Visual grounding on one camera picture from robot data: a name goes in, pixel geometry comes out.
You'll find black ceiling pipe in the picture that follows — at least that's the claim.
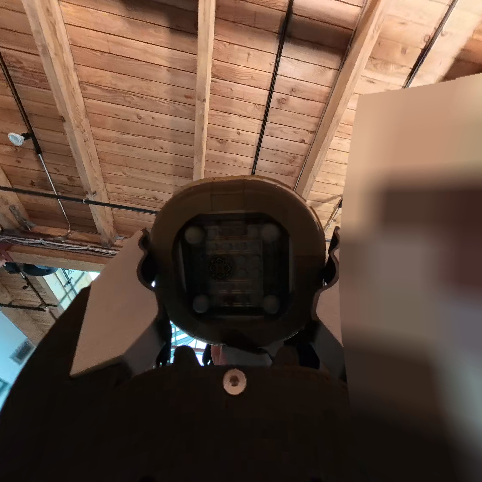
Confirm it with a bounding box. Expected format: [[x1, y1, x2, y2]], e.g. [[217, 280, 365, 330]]
[[0, 185, 159, 216]]

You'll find round tan brick-built model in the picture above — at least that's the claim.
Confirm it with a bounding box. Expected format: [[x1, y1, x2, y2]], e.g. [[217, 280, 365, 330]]
[[149, 175, 328, 348]]

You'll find window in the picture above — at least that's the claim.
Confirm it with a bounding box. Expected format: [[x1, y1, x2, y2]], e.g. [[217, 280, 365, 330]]
[[48, 267, 101, 314]]

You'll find black ceiling track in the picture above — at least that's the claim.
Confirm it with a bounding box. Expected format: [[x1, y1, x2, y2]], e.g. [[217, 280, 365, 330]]
[[250, 0, 295, 176], [404, 0, 459, 90]]

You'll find bundle of cables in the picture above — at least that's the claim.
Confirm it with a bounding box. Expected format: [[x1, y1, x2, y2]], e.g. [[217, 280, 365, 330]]
[[0, 230, 122, 257]]

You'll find grey metal conduit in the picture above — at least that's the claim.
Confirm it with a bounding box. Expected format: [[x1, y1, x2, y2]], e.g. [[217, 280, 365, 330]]
[[37, 150, 71, 236]]

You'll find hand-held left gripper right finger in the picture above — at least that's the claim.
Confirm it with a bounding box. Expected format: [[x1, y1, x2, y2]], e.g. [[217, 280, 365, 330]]
[[312, 225, 349, 381]]

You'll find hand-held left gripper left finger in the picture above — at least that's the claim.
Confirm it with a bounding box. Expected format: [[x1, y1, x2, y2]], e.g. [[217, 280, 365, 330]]
[[69, 228, 170, 378]]

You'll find white wall vent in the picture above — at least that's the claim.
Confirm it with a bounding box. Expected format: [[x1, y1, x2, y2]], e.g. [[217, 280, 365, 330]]
[[11, 340, 35, 365]]

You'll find short black pipe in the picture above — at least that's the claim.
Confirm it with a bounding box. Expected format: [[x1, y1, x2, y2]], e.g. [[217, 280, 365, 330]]
[[0, 300, 50, 312]]

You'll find white ceiling spotlight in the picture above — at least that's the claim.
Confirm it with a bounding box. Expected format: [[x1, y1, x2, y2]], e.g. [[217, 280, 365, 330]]
[[7, 131, 43, 155]]

